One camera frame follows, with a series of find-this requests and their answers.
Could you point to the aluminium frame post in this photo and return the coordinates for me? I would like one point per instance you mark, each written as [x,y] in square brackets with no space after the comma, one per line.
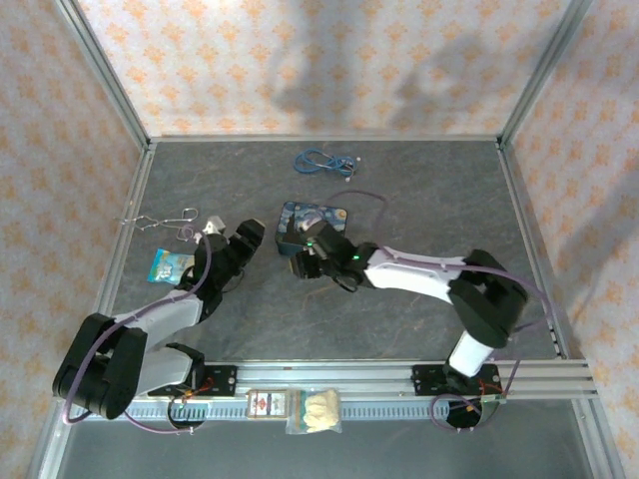
[544,70]
[45,449]
[599,439]
[100,70]

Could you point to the aluminium table edge rail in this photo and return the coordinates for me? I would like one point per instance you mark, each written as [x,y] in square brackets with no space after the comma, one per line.
[324,139]
[125,224]
[529,224]

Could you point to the clear bag of yellow crackers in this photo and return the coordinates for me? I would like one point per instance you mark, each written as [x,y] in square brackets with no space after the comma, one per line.
[314,411]

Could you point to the starry night painted tin box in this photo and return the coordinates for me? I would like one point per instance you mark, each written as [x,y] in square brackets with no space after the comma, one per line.
[294,219]

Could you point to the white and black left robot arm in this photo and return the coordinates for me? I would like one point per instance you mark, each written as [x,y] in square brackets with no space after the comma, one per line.
[165,319]

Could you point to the blue white snack packet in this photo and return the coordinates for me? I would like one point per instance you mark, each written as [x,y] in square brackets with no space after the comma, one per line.
[167,267]

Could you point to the metal scissor tongs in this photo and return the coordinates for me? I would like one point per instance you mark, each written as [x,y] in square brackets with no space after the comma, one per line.
[150,221]

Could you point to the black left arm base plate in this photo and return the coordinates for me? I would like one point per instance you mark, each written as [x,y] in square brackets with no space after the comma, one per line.
[219,379]

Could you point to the playing card box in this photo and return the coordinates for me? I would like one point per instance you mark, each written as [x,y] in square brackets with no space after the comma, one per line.
[267,404]

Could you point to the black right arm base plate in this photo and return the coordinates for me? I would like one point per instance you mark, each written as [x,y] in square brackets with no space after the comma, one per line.
[429,379]

